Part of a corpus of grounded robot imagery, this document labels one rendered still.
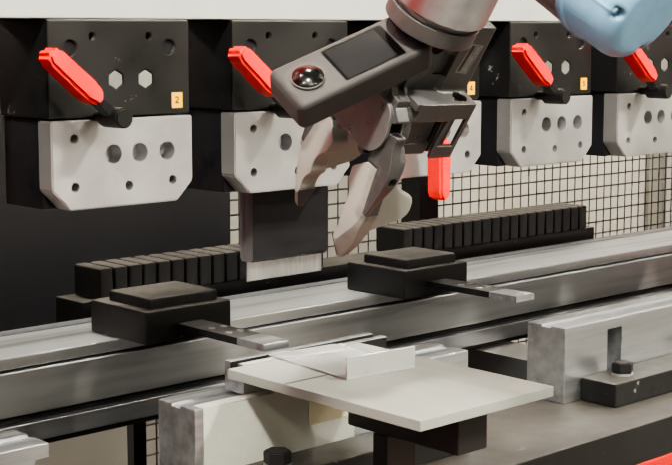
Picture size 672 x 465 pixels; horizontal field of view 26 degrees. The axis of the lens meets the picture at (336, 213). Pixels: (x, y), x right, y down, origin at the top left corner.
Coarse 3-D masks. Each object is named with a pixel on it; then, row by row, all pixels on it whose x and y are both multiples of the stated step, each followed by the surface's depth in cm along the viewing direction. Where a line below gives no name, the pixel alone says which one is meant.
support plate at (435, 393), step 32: (256, 384) 140; (288, 384) 137; (320, 384) 137; (352, 384) 137; (384, 384) 137; (416, 384) 137; (448, 384) 137; (480, 384) 137; (512, 384) 137; (544, 384) 137; (384, 416) 127; (416, 416) 125; (448, 416) 126
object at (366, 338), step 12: (348, 336) 158; (360, 336) 158; (372, 336) 160; (384, 336) 158; (288, 348) 152; (300, 348) 153; (228, 360) 147; (240, 360) 147; (252, 360) 148; (228, 384) 147; (240, 384) 145
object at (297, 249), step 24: (240, 192) 145; (264, 192) 145; (288, 192) 147; (240, 216) 146; (264, 216) 145; (288, 216) 148; (312, 216) 150; (240, 240) 146; (264, 240) 146; (288, 240) 148; (312, 240) 150; (264, 264) 147; (288, 264) 149; (312, 264) 152
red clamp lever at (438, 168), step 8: (432, 160) 153; (440, 160) 152; (448, 160) 153; (432, 168) 153; (440, 168) 152; (448, 168) 153; (432, 176) 153; (440, 176) 152; (448, 176) 153; (432, 184) 153; (440, 184) 153; (448, 184) 153; (432, 192) 153; (440, 192) 153; (448, 192) 153
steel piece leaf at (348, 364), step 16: (336, 352) 149; (352, 352) 149; (384, 352) 141; (400, 352) 142; (320, 368) 142; (336, 368) 142; (352, 368) 139; (368, 368) 140; (384, 368) 141; (400, 368) 142
